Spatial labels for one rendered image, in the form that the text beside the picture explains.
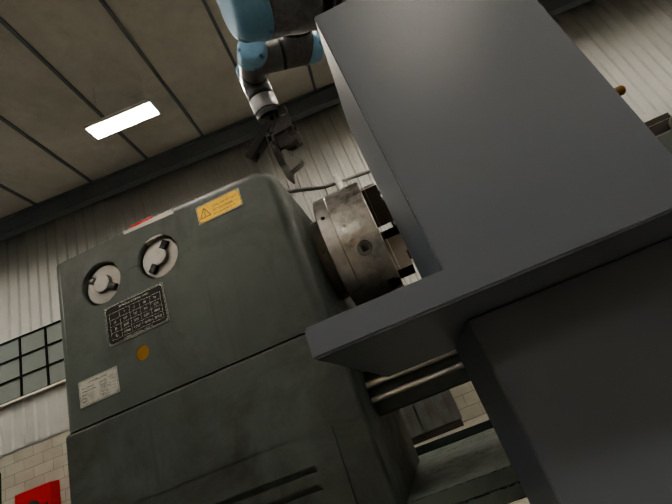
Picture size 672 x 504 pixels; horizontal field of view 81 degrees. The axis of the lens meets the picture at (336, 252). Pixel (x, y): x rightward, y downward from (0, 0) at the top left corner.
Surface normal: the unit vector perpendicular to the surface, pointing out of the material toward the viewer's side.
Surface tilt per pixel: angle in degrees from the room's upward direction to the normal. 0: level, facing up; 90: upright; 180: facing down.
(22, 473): 90
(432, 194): 90
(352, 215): 85
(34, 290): 90
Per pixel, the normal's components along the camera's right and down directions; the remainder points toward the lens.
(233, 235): -0.25, -0.30
